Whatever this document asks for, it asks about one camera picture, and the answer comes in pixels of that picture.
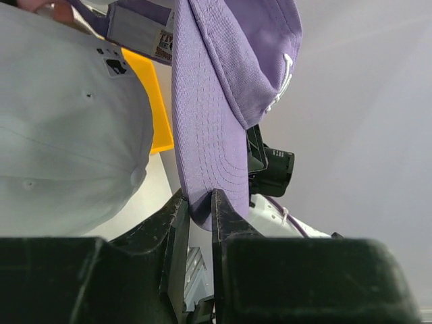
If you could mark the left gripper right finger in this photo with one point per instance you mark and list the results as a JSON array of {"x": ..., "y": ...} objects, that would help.
[{"x": 303, "y": 280}]

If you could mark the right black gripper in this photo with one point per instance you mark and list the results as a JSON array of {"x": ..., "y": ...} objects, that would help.
[{"x": 269, "y": 169}]

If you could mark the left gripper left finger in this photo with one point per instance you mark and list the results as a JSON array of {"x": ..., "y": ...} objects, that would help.
[{"x": 135, "y": 278}]

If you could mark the purple baseball cap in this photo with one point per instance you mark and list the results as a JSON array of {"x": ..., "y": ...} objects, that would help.
[{"x": 231, "y": 61}]

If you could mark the white cap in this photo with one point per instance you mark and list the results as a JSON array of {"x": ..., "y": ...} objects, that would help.
[{"x": 76, "y": 127}]

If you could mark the pink baseball cap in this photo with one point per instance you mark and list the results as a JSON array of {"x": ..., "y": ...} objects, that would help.
[{"x": 60, "y": 11}]

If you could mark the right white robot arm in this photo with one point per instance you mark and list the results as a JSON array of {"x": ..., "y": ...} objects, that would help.
[{"x": 276, "y": 220}]

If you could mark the yellow plastic tray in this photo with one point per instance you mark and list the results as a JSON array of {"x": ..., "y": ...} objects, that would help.
[{"x": 146, "y": 72}]

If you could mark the aluminium frame rail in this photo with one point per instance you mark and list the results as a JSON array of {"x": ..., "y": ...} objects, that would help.
[{"x": 196, "y": 285}]

